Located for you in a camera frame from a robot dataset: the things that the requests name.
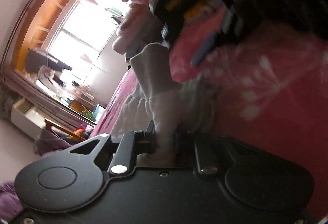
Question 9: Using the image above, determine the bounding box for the white quilted garment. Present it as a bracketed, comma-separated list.
[111, 43, 219, 167]

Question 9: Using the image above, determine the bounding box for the white standing air conditioner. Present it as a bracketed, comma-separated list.
[11, 98, 45, 141]

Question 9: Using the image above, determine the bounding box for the hanging laundry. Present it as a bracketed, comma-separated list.
[24, 49, 72, 87]

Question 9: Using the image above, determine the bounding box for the purple duvet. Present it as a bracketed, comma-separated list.
[1, 181, 23, 222]

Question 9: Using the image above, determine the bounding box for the pink grey folded clothes stack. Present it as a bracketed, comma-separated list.
[112, 2, 163, 60]

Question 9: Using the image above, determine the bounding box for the pink floral bed blanket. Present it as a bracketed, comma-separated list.
[92, 10, 327, 218]

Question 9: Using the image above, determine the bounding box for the striped curtain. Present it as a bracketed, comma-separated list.
[1, 65, 95, 130]

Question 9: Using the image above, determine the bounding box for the potted green plant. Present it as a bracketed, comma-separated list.
[81, 107, 96, 122]

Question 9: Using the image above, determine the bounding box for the wooden chair with clothes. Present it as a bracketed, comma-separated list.
[33, 118, 88, 156]

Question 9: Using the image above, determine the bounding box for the white plastic bin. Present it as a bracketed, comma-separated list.
[92, 103, 105, 122]

